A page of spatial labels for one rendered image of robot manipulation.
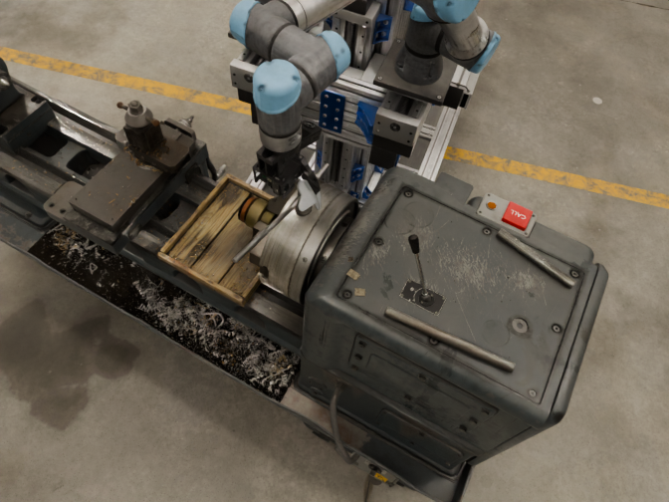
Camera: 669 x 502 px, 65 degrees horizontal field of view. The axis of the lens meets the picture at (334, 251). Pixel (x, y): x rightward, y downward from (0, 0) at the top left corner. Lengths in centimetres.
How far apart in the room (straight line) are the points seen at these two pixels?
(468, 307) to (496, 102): 249
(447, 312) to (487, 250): 19
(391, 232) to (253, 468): 135
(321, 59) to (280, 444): 172
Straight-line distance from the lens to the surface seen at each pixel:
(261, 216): 141
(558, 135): 351
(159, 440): 238
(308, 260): 124
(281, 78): 86
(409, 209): 128
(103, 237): 168
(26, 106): 209
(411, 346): 112
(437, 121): 301
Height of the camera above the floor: 228
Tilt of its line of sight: 59 degrees down
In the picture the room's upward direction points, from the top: 8 degrees clockwise
